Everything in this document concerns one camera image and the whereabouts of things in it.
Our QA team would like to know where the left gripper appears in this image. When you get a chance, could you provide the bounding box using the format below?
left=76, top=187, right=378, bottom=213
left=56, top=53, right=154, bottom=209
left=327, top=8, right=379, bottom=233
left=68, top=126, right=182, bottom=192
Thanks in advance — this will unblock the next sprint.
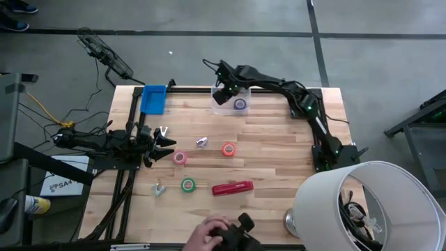
left=134, top=125, right=178, bottom=168

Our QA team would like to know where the green tape roll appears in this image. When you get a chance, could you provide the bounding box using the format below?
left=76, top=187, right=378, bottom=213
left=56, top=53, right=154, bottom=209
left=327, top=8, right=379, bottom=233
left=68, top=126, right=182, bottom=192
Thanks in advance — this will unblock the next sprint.
left=180, top=178, right=197, bottom=193

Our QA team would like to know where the red stapler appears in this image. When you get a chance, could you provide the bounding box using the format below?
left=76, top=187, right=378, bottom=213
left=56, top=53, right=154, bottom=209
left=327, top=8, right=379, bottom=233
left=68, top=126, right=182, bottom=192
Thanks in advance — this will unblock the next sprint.
left=211, top=180, right=254, bottom=197

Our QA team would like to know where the silver staple remover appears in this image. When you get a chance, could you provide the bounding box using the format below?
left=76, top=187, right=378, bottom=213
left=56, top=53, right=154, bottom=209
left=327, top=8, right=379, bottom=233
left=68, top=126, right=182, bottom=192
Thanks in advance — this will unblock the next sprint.
left=152, top=183, right=167, bottom=198

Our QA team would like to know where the clear plastic bin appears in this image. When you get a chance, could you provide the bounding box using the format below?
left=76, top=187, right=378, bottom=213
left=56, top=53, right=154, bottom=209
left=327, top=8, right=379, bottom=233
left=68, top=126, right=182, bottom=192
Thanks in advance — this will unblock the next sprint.
left=210, top=83, right=252, bottom=116

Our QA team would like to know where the blue plastic bin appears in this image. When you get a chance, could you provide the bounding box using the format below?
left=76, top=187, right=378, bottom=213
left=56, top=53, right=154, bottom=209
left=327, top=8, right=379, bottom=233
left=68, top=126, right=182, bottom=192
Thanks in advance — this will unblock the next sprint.
left=139, top=84, right=167, bottom=115

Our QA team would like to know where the person's hand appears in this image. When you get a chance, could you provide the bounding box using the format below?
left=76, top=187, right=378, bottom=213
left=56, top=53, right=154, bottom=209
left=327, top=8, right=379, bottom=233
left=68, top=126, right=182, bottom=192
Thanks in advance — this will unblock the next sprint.
left=182, top=215, right=231, bottom=251

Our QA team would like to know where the white label strip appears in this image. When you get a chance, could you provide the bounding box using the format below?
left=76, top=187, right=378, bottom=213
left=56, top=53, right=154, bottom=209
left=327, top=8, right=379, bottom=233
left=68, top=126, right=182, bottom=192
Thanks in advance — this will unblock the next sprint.
left=110, top=243, right=151, bottom=251

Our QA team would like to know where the white printed paper sheet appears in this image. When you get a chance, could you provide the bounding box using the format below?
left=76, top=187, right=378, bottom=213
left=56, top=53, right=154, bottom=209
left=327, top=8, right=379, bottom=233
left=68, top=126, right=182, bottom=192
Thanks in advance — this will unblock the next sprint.
left=40, top=155, right=91, bottom=197

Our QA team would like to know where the black diagonal beam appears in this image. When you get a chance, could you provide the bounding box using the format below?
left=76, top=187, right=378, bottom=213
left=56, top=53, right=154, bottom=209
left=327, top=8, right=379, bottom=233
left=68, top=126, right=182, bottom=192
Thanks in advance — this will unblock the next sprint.
left=13, top=142, right=95, bottom=186

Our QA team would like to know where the yellow white spray can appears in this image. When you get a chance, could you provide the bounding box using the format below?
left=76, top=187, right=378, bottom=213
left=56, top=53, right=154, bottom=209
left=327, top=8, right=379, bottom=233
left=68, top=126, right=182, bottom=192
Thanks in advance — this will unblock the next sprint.
left=24, top=195, right=52, bottom=215

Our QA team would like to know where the silver lamp base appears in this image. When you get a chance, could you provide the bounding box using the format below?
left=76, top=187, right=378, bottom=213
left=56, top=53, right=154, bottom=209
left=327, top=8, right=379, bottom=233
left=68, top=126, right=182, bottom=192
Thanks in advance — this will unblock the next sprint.
left=283, top=208, right=300, bottom=238

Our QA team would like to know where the white lamp shade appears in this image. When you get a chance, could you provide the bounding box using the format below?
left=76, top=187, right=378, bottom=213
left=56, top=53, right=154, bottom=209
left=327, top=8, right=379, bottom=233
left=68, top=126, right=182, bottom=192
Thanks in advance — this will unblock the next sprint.
left=292, top=160, right=442, bottom=251

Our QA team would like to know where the grey equipment case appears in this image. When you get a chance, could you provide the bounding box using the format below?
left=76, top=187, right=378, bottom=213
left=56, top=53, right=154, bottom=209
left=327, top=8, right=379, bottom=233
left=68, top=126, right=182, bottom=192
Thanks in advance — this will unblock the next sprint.
left=0, top=73, right=22, bottom=164

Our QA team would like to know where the black computer mouse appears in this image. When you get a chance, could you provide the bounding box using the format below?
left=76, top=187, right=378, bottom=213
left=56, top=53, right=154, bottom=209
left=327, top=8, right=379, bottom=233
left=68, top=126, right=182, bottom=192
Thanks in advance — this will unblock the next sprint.
left=0, top=197, right=18, bottom=234

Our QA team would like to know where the clear lamp bulb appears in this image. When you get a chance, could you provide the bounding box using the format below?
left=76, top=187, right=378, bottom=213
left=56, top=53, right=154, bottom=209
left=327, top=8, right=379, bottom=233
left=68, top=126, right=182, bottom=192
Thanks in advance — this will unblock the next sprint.
left=348, top=204, right=383, bottom=234

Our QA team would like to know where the person's blue shoe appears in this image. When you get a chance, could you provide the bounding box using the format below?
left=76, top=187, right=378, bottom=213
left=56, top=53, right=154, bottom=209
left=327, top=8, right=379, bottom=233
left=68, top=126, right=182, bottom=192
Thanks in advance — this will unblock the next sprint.
left=0, top=0, right=39, bottom=15
left=0, top=15, right=31, bottom=33

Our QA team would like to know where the black metal side table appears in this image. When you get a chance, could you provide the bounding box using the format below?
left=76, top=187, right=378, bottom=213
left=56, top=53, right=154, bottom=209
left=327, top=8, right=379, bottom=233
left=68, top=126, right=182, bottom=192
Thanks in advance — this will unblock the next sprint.
left=384, top=89, right=446, bottom=196

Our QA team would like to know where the black wire floor fan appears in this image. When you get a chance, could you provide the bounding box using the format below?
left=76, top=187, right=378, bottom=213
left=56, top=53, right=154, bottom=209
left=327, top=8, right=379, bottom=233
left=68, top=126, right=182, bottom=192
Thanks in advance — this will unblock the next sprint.
left=76, top=26, right=135, bottom=88

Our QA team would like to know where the black handheld camera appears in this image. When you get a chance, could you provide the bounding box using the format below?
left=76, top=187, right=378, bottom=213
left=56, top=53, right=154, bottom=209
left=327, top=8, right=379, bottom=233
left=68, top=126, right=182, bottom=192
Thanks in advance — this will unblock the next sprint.
left=208, top=212, right=266, bottom=251

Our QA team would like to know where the yellow cable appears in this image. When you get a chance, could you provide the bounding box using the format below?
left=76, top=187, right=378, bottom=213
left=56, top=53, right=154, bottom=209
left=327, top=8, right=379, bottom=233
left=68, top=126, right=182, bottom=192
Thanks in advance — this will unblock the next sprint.
left=26, top=91, right=76, bottom=128

